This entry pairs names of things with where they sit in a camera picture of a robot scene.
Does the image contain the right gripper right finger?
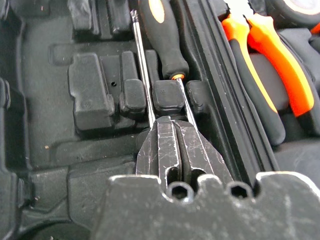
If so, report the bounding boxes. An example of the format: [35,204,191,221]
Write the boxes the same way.
[174,124,235,182]

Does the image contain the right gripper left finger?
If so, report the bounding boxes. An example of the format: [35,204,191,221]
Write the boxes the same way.
[135,115,181,176]

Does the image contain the black plastic tool case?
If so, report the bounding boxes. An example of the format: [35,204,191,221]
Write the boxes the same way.
[0,0,320,240]

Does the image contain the Phillips screwdriver steel shaft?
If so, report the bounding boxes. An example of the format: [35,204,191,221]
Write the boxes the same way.
[130,9,157,127]

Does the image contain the black round tape measure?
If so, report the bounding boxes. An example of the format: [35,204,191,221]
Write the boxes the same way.
[264,0,320,29]

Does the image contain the black orange handled screwdriver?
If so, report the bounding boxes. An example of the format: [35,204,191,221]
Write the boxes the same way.
[138,0,200,130]

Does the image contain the orange black handled pliers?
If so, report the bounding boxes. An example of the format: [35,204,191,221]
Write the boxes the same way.
[221,0,320,147]

